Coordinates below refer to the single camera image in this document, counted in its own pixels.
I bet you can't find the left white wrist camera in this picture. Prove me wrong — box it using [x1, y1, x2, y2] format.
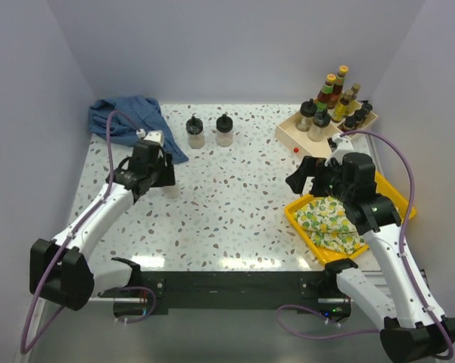
[136, 129, 164, 146]

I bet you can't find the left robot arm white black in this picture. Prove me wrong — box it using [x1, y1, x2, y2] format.
[30, 132, 176, 311]

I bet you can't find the taped lid glass jar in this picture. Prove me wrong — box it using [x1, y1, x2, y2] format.
[185, 116, 205, 149]

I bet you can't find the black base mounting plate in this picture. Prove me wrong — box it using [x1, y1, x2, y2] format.
[104, 271, 352, 322]

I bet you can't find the yellow cap sauce bottle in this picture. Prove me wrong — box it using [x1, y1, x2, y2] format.
[315, 73, 336, 112]

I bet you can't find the blue checkered shirt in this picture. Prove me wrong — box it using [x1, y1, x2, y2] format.
[88, 95, 189, 164]

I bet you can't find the beige divided wooden tray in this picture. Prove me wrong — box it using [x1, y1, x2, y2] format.
[275, 110, 378, 158]

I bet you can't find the small front spice jar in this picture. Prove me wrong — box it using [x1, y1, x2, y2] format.
[361, 102, 373, 119]

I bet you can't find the lemon print cloth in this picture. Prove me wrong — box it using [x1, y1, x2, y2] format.
[292, 197, 366, 255]

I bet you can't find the black cap spice shaker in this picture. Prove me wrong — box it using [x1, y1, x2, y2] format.
[341, 116, 357, 132]

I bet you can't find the dark spice shaker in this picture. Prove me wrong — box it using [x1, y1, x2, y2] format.
[353, 108, 367, 129]

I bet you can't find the yellow oil bottle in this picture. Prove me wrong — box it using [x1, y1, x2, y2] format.
[332, 89, 354, 123]
[347, 83, 361, 115]

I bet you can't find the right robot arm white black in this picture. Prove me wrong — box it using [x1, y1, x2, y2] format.
[285, 152, 455, 362]

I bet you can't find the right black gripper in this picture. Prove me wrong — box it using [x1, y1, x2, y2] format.
[285, 155, 353, 203]

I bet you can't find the red cap sauce bottle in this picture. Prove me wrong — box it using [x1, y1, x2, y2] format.
[328, 65, 349, 110]

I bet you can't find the yellow plastic tray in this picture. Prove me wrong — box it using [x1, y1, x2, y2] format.
[285, 171, 408, 265]

